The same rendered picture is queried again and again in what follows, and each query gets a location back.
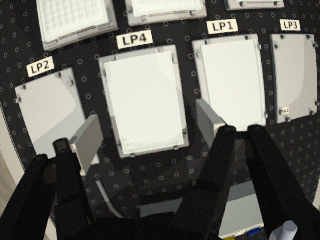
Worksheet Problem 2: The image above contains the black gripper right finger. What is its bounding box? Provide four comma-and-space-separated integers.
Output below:
157, 99, 320, 240

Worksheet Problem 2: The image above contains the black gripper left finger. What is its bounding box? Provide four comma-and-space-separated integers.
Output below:
0, 114, 103, 240

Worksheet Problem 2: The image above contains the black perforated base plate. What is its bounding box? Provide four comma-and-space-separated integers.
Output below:
0, 0, 320, 222

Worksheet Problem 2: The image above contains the white button panel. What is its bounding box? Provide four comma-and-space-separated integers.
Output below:
96, 179, 264, 240

